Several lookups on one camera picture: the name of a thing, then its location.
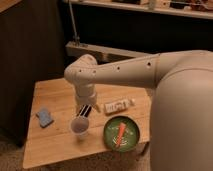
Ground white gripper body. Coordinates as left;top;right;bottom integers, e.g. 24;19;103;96
75;93;100;112

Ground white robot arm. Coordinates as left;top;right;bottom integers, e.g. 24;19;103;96
64;50;213;171

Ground green ceramic bowl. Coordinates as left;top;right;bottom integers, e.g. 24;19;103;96
103;116;140;152

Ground black striped bar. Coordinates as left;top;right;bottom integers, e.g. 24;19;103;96
76;98;136;118

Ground grey metal shelf beam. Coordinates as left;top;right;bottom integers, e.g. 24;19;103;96
66;41;147;62

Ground wooden table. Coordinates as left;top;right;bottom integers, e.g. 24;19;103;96
23;79;151;169

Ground blue sponge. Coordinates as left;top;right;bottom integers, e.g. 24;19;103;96
36;108;54;128

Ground orange carrot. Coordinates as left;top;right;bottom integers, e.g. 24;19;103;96
116;122;126;148

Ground metal pole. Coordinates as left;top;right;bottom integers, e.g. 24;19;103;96
68;0;80;46

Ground upper wooden shelf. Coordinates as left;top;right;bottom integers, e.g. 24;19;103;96
63;0;213;20

